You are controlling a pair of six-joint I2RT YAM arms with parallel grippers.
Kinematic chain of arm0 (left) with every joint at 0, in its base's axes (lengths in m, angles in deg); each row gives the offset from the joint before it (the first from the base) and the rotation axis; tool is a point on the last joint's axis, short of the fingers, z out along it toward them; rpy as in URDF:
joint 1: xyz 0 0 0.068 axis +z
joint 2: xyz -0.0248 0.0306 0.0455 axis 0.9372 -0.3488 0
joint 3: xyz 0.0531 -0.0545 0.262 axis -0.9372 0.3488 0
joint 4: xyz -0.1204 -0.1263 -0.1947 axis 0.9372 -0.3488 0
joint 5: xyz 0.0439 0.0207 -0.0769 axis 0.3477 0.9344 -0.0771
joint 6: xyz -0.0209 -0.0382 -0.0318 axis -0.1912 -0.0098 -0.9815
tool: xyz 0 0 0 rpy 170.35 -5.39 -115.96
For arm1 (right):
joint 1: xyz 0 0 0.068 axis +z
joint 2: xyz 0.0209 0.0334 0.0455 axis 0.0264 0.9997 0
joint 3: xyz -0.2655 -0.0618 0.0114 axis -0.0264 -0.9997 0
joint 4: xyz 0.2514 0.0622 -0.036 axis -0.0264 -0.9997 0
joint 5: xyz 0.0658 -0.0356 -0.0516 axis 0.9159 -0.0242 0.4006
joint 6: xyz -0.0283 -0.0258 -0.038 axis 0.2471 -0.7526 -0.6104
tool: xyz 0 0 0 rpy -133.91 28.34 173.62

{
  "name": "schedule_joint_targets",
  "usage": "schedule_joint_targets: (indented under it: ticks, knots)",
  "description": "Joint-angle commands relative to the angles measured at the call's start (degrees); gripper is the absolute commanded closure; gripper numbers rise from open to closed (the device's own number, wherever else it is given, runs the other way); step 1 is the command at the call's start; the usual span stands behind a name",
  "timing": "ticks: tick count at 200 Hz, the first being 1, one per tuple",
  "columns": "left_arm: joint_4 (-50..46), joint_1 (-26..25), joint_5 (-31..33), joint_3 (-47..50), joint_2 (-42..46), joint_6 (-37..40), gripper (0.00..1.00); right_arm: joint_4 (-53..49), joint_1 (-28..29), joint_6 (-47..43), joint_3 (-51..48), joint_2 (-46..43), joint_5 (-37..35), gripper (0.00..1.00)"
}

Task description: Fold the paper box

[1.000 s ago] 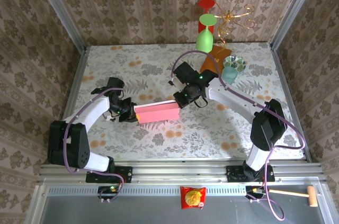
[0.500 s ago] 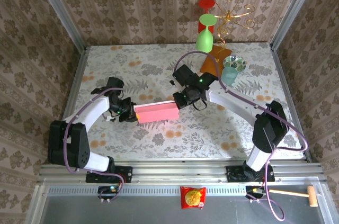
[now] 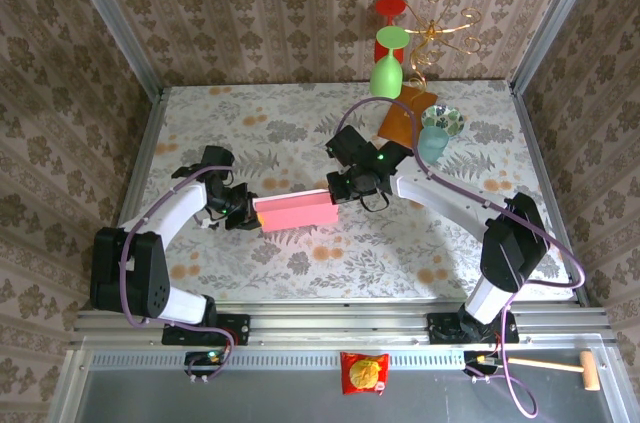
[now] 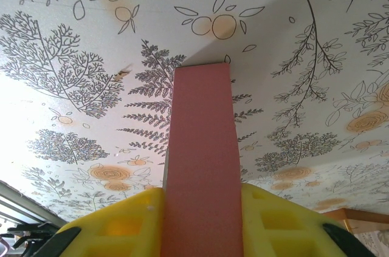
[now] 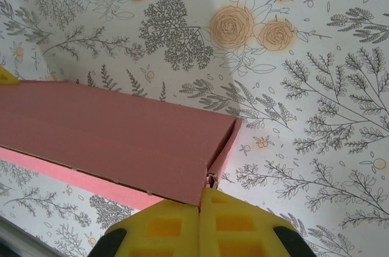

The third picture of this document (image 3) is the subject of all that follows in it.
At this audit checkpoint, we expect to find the pink and white paper box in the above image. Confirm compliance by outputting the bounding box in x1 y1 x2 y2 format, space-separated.
253 186 340 234

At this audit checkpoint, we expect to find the floral tablecloth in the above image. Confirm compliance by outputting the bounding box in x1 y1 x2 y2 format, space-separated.
107 80 575 302

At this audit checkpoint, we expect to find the leaf patterned bowl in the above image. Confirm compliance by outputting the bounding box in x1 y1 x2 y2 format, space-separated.
420 103 466 137

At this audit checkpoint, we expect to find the green wine glass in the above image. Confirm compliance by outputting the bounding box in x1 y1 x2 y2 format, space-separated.
368 25 413 101

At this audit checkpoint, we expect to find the grey slotted strip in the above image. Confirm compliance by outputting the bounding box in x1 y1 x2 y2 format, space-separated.
79 352 609 370

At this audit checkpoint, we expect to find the small black circuit board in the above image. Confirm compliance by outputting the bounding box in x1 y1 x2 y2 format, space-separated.
184 350 226 377
463 350 501 377

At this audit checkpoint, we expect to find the red wine glass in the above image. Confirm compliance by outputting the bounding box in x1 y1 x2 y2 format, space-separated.
373 0 412 64

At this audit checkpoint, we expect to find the grey metal panel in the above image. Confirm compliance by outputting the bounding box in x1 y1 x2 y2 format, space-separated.
47 348 640 423

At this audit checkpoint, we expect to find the red snack packet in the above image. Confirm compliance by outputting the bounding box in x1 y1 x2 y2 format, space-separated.
339 351 390 396

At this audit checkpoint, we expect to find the wooden mallet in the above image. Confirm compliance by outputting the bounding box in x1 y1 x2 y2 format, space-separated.
507 350 601 392

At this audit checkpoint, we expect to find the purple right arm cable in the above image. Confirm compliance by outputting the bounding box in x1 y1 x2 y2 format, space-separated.
338 95 587 419

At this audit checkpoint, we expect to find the aluminium side rail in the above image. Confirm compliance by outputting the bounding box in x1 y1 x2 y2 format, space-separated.
507 80 592 308
92 87 169 312

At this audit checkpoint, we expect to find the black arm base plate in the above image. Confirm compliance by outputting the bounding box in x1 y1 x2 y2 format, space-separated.
161 313 251 347
427 311 520 345

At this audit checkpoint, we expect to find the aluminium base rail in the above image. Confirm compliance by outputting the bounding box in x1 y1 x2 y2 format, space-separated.
69 300 614 350

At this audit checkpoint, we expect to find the gold wire glass rack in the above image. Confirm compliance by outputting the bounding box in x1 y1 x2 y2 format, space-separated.
407 0 482 94

